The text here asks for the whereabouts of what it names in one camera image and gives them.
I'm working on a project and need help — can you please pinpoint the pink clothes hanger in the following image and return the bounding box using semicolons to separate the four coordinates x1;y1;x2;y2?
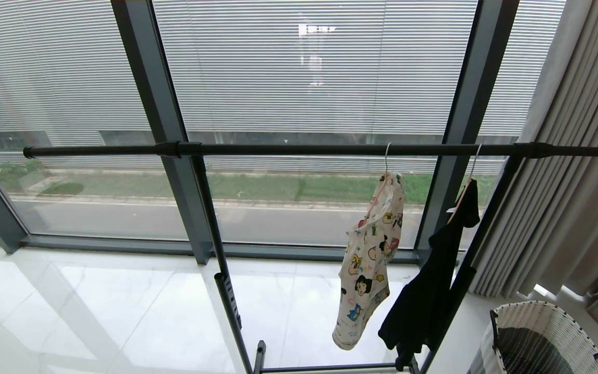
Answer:
445;143;485;225
382;142;403;182

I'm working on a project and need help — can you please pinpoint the cream printed garment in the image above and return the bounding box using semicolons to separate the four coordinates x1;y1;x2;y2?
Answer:
332;171;405;351

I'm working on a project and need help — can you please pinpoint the black garment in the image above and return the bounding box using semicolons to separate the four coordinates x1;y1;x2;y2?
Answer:
378;178;481;372

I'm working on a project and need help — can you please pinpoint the black clothes rack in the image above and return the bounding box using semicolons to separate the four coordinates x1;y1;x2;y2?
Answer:
23;141;598;374

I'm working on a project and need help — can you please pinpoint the white laundry basket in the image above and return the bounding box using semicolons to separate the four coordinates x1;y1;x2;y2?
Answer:
468;300;598;374

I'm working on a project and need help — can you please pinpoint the window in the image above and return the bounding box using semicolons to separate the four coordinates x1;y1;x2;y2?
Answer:
0;0;569;265

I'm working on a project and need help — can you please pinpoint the beige curtain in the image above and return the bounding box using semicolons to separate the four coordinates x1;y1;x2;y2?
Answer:
468;0;598;312

